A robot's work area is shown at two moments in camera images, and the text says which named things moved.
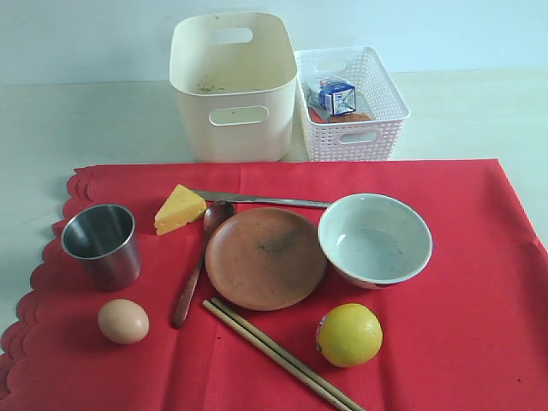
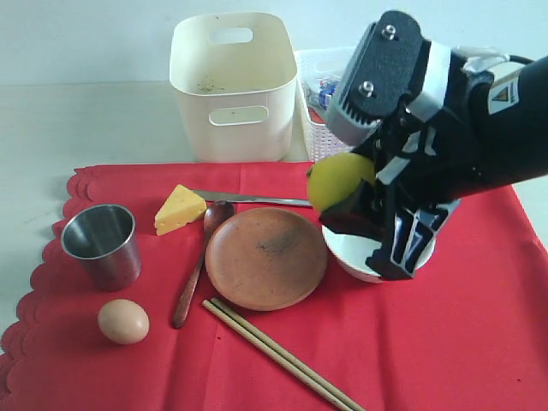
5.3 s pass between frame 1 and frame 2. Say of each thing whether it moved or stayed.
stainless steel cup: stayed
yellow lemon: moved
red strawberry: stayed
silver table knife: stayed
